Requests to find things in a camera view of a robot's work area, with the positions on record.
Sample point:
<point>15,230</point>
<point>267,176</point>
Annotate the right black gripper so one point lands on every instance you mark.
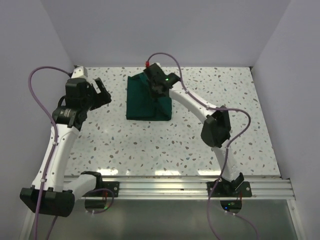
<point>155,95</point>

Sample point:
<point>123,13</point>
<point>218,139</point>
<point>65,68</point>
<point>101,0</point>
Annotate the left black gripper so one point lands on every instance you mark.
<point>104,96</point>

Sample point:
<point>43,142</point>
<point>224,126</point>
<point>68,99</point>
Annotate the dark green surgical cloth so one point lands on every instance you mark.
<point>141,106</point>

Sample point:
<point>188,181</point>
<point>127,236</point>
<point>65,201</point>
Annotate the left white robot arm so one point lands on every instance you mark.
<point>48,194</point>

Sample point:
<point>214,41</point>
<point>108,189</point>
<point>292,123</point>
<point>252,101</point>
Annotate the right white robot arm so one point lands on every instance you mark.
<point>216,126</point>

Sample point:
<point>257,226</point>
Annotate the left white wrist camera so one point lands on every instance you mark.
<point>79,72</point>

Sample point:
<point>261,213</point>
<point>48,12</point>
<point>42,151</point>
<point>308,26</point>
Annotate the aluminium mounting rail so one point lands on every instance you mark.
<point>197,188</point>

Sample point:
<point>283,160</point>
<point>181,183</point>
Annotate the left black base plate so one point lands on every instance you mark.
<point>105,189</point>

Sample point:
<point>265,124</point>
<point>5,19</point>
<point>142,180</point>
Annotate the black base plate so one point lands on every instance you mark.
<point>225,190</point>
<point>105,189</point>

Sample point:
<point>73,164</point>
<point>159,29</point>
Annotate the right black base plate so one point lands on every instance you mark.
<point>225,190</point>

